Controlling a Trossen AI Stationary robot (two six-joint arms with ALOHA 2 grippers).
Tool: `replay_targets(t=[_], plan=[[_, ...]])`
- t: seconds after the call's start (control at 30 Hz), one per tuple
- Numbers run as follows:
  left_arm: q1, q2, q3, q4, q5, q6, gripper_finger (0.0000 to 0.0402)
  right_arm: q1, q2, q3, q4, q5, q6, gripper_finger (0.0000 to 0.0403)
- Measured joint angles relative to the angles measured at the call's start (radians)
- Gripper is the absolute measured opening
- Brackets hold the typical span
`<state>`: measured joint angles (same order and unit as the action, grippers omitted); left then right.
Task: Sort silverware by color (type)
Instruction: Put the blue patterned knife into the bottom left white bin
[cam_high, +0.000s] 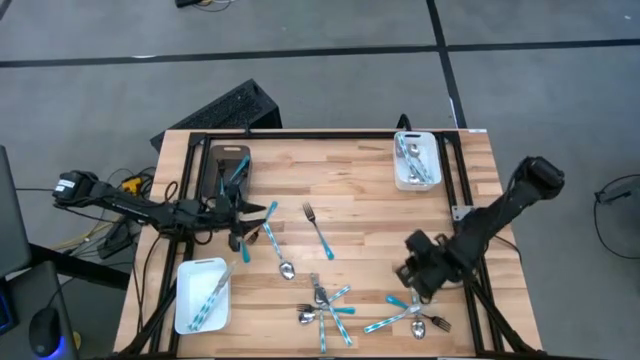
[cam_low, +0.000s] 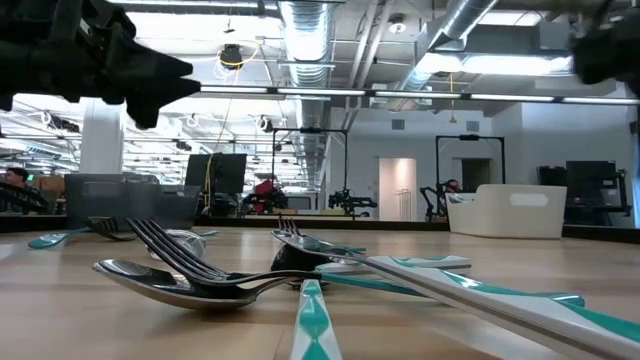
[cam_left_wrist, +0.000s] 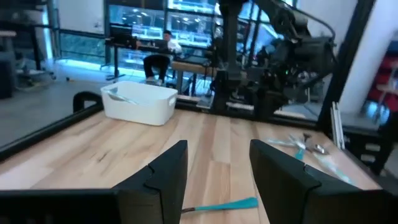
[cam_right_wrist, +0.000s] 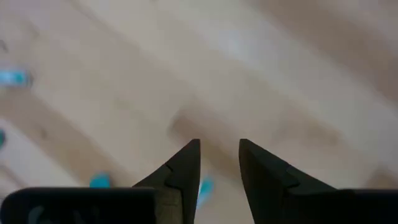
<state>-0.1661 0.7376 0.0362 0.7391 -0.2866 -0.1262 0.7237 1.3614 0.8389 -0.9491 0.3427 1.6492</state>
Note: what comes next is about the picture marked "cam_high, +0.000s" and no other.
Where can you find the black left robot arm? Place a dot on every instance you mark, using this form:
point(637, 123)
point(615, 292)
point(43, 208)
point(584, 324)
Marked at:
point(125, 205)

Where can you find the black floor beam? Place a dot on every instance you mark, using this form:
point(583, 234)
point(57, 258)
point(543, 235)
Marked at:
point(80, 267)

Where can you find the black power strip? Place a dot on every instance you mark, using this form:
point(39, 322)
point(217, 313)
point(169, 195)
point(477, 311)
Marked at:
point(115, 240)

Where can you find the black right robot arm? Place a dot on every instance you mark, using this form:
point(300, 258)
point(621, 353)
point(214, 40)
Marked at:
point(500, 215)

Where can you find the black computer mouse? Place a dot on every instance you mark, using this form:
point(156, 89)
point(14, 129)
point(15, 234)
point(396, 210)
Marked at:
point(44, 330)

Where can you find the dark grey plastic bin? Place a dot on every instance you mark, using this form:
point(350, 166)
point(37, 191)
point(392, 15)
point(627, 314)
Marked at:
point(215, 170)

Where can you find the dark grey monitor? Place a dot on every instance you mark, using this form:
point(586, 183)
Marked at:
point(12, 215)

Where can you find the yellow plug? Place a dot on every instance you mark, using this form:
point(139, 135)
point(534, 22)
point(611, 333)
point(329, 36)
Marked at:
point(132, 185)

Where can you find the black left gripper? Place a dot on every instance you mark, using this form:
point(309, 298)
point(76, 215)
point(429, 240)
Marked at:
point(220, 215)

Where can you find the dark grey desk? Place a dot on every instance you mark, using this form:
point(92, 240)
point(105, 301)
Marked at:
point(30, 290)

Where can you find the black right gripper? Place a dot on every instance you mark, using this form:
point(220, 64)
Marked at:
point(432, 262)

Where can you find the silver corner bracket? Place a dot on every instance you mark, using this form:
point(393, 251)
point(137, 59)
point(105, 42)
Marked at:
point(461, 212)

